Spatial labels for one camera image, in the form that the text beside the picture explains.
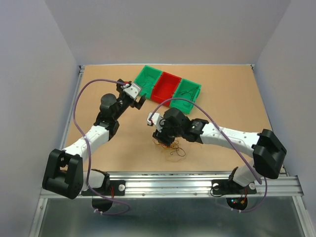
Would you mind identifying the right green plastic bin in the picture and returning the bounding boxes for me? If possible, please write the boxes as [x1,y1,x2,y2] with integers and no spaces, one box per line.
[170,79,201,114]

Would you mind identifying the orange wire bundle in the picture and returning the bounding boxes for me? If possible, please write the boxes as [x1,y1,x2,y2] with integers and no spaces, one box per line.
[153,138,202,162]

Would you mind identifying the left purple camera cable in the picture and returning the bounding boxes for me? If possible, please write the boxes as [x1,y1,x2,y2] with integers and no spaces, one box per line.
[73,78,131,216]

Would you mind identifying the green plastic bin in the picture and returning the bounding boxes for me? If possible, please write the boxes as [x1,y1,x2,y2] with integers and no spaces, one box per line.
[134,65,162,99]
[170,79,201,114]

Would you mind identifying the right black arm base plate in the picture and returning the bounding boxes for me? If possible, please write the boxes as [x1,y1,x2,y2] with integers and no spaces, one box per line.
[210,179,257,197]

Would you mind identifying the dark wires in left bin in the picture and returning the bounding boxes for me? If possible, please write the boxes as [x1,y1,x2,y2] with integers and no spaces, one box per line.
[140,75,156,96]

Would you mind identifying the left green plastic bin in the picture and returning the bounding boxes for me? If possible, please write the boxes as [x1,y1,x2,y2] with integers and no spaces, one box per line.
[134,65,162,99]

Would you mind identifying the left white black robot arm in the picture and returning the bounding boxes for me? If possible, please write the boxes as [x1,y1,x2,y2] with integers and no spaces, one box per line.
[42,79,146,199]

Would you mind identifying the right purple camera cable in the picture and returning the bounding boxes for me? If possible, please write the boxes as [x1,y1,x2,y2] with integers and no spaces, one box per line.
[148,97,270,214]

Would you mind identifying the aluminium mounting rail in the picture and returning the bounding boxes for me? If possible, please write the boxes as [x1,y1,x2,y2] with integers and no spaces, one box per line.
[110,171,304,198]

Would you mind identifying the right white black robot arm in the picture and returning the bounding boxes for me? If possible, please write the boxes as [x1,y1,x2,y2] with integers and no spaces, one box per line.
[147,108,287,195]

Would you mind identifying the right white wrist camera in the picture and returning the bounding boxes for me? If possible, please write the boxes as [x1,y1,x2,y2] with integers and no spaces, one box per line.
[147,113,163,132]

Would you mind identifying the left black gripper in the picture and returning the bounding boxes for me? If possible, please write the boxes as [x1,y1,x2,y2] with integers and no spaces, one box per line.
[113,79,145,120]

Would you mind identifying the dark wires in right bin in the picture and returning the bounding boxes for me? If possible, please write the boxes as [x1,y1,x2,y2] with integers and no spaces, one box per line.
[179,86,199,107]

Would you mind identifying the dark wires in bin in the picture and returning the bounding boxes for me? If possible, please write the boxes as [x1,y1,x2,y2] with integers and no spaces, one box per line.
[140,75,156,96]
[179,86,199,107]

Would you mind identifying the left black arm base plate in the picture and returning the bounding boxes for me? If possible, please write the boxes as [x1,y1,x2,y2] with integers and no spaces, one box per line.
[95,180,126,197]

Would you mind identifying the purple camera cable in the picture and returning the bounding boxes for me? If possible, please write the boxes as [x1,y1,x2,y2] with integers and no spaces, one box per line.
[73,78,131,216]
[148,97,270,214]

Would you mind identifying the red plastic bin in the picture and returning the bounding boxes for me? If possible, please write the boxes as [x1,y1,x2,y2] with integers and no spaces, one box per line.
[150,72,182,103]

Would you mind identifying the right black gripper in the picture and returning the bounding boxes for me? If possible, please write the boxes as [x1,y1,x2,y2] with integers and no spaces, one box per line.
[153,119,183,147]

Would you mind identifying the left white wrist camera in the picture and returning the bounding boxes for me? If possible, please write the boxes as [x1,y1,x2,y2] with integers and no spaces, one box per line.
[122,83,142,100]

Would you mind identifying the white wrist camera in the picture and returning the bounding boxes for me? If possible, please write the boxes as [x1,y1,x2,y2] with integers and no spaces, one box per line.
[147,113,163,132]
[122,83,142,100]

